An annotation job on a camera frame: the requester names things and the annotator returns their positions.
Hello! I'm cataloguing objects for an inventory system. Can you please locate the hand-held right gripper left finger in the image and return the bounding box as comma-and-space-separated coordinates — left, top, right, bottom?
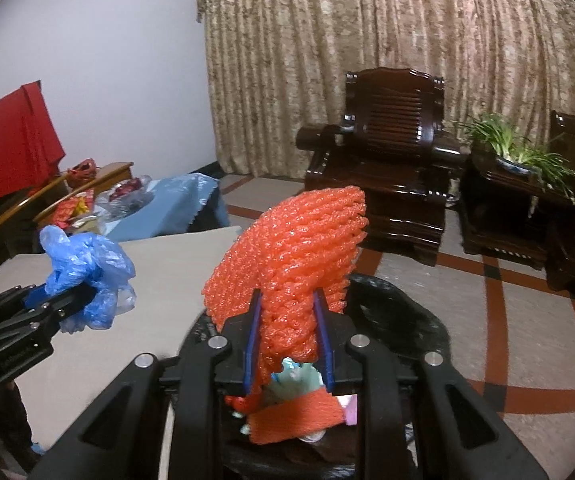
27, 290, 263, 480

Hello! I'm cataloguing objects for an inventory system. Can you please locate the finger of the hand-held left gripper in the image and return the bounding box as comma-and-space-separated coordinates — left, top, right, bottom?
0, 282, 75, 322
0, 287, 102, 342

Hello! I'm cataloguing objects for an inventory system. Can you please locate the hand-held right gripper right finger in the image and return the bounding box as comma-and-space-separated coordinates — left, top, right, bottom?
312, 292, 551, 480

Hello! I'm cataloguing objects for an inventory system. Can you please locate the blue plastic bag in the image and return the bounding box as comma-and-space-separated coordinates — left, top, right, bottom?
40, 225, 138, 333

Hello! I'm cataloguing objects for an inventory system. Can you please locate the green rubber glove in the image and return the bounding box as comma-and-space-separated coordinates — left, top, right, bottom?
267, 359, 324, 402

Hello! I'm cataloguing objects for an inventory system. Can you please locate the orange foam fruit net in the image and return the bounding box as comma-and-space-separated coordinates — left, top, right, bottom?
224, 387, 347, 447
201, 185, 369, 366

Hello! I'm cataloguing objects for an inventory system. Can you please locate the trash bin with black bag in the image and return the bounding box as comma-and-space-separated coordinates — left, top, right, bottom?
172, 272, 452, 480

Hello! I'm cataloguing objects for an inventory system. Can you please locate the brown wooden furniture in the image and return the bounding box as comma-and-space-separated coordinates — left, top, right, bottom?
0, 160, 134, 291

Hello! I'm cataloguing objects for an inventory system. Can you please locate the pile of red snack packets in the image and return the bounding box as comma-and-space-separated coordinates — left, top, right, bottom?
50, 189, 99, 235

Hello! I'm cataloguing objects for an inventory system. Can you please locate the red woven basket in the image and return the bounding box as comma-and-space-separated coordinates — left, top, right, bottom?
64, 159, 99, 189

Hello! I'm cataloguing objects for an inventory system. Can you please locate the blue tablecloth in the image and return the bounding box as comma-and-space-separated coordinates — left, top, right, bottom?
100, 172, 230, 243

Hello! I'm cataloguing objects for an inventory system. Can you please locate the red cloth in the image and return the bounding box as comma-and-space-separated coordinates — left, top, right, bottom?
0, 80, 66, 211

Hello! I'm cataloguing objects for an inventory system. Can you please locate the dark wooden side table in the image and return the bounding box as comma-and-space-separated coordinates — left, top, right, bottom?
460, 150, 575, 272

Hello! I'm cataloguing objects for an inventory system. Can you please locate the potted green plant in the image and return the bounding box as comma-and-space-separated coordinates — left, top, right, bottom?
455, 112, 575, 202

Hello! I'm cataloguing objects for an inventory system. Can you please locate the beige patterned curtain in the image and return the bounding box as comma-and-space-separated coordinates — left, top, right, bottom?
194, 0, 575, 181

